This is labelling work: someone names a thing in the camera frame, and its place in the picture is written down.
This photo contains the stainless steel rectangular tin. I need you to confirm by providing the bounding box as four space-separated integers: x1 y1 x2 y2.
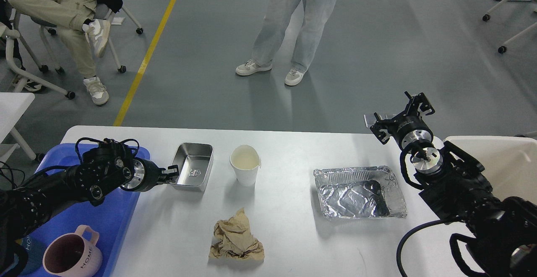
171 143 214 193

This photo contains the blue plastic tray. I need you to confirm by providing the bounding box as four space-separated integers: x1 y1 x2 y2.
29 143 140 277

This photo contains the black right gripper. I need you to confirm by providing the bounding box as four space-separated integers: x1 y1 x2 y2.
370 92 435 150

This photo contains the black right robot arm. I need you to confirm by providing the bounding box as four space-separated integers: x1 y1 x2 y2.
369 92 537 277

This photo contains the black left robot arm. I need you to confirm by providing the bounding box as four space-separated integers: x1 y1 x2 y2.
0 138 180 277

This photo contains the crumpled brown paper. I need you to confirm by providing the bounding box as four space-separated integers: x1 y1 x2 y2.
209 208 265 261

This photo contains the black cable bundle left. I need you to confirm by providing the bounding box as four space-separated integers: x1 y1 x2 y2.
0 161 19 189

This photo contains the aluminium foil tray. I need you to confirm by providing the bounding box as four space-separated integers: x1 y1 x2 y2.
313 166 408 220

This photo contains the pink home mug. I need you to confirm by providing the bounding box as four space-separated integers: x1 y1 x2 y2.
42 225 102 277

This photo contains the seated person in khaki trousers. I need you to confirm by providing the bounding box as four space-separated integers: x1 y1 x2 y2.
7 0 123 105

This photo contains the white plastic bin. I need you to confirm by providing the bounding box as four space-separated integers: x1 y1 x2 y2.
443 136 537 204

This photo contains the standing person in jeans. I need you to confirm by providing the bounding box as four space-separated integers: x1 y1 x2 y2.
235 0 344 87

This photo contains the white side table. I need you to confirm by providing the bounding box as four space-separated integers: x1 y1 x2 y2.
0 93 45 162

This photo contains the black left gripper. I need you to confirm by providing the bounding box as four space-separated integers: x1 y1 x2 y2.
121 158 180 192

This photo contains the white chair base right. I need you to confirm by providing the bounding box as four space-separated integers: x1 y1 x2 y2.
480 0 536 56

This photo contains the dark blue mug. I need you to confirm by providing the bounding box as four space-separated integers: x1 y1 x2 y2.
16 236 46 276

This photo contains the white paper cup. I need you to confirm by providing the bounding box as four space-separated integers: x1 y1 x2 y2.
229 145 261 186

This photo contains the clear floor plate left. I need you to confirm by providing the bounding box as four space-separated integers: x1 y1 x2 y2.
364 113 385 128

